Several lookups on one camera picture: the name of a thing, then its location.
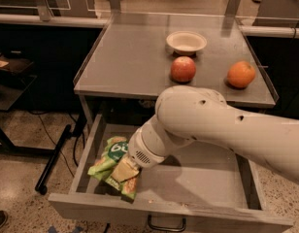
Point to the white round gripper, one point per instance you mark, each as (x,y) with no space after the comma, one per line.
(140,149)

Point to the green rice chip bag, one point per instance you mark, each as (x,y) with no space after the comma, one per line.
(114,151)

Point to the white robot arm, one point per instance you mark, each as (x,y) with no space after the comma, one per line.
(185,114)

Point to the grey open top drawer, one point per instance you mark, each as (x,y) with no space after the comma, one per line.
(215,190)

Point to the black cart leg with wheel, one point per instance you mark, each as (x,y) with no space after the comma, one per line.
(41,185)

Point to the red apple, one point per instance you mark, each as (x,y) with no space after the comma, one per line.
(183,69)

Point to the white paper bowl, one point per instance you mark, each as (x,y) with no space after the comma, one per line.
(186,42)

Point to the dark side table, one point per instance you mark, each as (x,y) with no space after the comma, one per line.
(11,88)

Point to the orange fruit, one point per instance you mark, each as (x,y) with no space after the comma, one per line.
(240,74)

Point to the black metal drawer handle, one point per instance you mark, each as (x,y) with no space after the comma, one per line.
(166,228)

